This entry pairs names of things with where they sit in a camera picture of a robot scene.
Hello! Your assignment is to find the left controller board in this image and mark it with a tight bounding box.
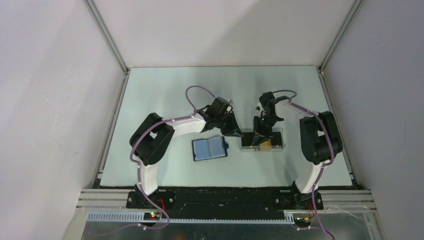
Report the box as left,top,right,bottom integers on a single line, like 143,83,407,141
143,211,162,221

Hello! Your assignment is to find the blue card holder wallet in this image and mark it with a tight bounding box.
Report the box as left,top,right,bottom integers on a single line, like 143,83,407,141
191,136,229,162

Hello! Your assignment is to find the clear plastic card tray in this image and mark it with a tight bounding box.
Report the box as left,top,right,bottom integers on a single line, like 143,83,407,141
240,128,286,152

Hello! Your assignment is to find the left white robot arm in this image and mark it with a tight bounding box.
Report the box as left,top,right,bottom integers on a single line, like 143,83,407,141
129,97,243,208

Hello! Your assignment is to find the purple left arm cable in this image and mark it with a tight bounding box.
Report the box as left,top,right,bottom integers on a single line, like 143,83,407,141
129,85,216,231

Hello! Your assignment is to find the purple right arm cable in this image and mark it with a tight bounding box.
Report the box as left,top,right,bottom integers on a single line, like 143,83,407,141
271,90,336,239

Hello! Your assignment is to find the black credit card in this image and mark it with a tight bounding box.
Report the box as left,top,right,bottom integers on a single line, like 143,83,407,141
241,131,254,148

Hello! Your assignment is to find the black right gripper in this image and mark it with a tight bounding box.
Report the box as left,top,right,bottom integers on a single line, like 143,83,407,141
252,114,280,146

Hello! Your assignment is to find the right controller board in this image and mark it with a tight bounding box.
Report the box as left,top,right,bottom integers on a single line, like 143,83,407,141
294,217,314,223

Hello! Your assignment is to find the grey cable duct strip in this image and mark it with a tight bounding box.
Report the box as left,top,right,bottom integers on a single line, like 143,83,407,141
86,210,295,224

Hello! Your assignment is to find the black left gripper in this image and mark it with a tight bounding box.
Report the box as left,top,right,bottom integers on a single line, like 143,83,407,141
215,111,243,139

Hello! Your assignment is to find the controller board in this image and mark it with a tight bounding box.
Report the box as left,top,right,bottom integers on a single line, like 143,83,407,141
294,217,314,223
143,211,162,221

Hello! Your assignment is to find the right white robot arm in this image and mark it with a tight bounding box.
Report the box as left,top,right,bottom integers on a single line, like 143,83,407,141
250,91,343,209

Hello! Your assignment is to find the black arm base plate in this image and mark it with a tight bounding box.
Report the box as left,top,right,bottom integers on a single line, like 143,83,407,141
126,186,324,220

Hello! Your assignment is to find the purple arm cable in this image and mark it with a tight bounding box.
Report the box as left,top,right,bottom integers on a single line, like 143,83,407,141
271,90,336,239
129,85,216,231

